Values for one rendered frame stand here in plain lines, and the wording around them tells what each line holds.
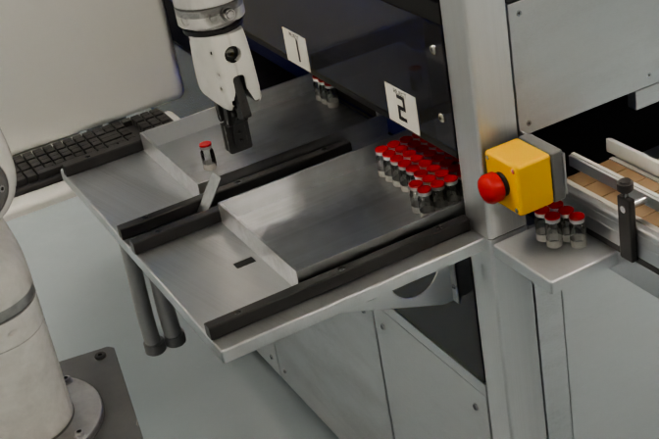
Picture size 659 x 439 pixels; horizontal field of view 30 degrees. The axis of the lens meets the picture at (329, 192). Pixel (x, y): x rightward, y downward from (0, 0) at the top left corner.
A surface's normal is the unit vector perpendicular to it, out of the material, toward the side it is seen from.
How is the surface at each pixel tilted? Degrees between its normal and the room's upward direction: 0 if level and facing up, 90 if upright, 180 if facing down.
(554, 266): 0
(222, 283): 0
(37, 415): 90
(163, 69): 90
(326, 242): 0
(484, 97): 90
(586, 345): 90
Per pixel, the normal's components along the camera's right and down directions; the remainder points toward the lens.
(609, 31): 0.47, 0.34
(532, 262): -0.15, -0.88
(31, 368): 0.74, 0.20
